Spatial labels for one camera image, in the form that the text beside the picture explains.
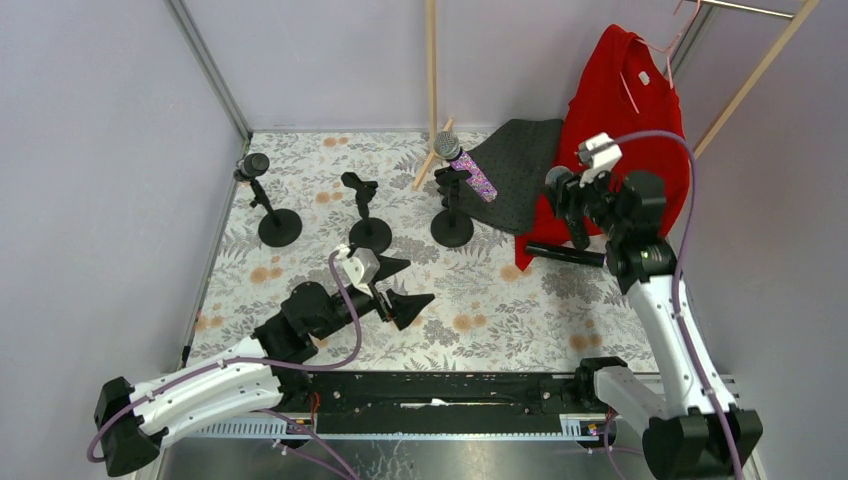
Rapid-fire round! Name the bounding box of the grey dotted cloth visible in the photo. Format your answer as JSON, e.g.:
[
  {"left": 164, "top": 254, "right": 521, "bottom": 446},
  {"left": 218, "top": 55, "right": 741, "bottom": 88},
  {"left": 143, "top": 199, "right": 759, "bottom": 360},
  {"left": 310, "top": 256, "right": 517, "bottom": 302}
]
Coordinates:
[{"left": 459, "top": 119, "right": 563, "bottom": 235}]

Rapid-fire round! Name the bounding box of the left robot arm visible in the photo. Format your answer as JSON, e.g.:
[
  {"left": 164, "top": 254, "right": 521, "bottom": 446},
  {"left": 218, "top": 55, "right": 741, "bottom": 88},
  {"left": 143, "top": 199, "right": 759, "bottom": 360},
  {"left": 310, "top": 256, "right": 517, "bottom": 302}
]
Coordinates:
[{"left": 86, "top": 247, "right": 435, "bottom": 477}]

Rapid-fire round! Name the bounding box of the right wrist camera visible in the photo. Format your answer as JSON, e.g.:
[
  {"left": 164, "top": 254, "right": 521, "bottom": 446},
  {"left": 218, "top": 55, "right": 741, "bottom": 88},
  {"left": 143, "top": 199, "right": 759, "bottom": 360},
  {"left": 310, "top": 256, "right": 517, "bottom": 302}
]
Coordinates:
[{"left": 576, "top": 132, "right": 622, "bottom": 186}]

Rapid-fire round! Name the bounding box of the black mic stand back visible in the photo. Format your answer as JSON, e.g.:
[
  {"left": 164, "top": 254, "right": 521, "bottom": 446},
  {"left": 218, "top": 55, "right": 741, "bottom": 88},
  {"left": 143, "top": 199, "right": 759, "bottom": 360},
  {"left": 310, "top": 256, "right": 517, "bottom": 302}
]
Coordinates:
[{"left": 430, "top": 167, "right": 474, "bottom": 248}]

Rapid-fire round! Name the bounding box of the red t-shirt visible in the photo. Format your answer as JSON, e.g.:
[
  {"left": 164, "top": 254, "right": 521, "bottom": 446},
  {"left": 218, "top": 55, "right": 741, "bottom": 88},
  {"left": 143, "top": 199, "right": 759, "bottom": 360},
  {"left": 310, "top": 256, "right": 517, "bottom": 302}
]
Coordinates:
[{"left": 553, "top": 24, "right": 690, "bottom": 236}]

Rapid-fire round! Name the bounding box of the floral table mat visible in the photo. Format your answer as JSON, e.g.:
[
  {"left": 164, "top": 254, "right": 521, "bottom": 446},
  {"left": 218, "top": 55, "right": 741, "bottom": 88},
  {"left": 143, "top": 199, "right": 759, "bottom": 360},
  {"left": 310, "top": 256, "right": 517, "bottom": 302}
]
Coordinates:
[{"left": 189, "top": 132, "right": 657, "bottom": 373}]

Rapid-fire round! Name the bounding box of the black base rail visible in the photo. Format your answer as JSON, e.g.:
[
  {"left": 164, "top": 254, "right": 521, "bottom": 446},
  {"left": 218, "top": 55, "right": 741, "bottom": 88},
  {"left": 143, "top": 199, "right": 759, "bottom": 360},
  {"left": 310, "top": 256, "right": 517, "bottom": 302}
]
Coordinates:
[{"left": 274, "top": 371, "right": 608, "bottom": 436}]

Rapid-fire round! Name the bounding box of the pink clothes hanger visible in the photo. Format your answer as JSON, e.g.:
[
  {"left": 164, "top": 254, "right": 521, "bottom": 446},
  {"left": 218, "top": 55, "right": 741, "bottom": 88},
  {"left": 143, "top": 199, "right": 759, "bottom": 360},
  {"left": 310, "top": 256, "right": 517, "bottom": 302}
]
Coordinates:
[{"left": 620, "top": 0, "right": 704, "bottom": 115}]

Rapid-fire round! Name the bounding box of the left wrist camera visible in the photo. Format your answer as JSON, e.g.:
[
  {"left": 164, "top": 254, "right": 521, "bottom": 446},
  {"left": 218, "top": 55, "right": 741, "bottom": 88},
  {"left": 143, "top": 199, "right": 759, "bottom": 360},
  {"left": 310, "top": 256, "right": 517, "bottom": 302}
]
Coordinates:
[{"left": 335, "top": 245, "right": 380, "bottom": 288}]

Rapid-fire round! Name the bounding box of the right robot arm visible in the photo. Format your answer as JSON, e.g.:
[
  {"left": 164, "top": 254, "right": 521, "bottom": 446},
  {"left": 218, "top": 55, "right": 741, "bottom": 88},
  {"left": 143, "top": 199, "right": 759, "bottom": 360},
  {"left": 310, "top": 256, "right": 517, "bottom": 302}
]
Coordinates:
[{"left": 544, "top": 167, "right": 763, "bottom": 479}]

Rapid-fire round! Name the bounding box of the silver head black microphone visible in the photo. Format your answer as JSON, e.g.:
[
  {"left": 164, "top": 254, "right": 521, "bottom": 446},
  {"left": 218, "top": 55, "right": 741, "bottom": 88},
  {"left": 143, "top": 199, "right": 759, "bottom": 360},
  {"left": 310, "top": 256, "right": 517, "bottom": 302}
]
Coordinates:
[{"left": 543, "top": 166, "right": 590, "bottom": 250}]

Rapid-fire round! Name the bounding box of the wooden clothes rack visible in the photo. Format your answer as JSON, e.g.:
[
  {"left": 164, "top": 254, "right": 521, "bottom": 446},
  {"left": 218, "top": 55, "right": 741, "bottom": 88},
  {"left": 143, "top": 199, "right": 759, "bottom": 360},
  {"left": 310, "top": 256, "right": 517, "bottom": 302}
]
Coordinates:
[{"left": 411, "top": 0, "right": 819, "bottom": 191}]

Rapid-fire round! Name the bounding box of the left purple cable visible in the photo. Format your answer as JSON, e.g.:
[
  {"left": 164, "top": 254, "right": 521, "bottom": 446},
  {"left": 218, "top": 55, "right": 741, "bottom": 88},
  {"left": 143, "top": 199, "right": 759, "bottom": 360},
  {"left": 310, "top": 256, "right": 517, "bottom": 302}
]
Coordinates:
[{"left": 86, "top": 250, "right": 364, "bottom": 480}]

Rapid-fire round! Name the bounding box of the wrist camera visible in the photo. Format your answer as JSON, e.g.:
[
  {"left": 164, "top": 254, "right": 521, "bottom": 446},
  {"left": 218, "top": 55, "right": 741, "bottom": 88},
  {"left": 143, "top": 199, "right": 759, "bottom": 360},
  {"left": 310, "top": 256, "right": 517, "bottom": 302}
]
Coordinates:
[
  {"left": 576, "top": 132, "right": 622, "bottom": 186},
  {"left": 335, "top": 245, "right": 380, "bottom": 288}
]

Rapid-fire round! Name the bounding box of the purple glitter microphone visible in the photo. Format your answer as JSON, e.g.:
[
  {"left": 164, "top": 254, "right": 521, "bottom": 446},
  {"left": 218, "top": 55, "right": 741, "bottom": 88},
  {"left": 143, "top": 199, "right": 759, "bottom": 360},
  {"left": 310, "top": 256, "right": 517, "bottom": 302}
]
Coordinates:
[{"left": 433, "top": 131, "right": 498, "bottom": 203}]

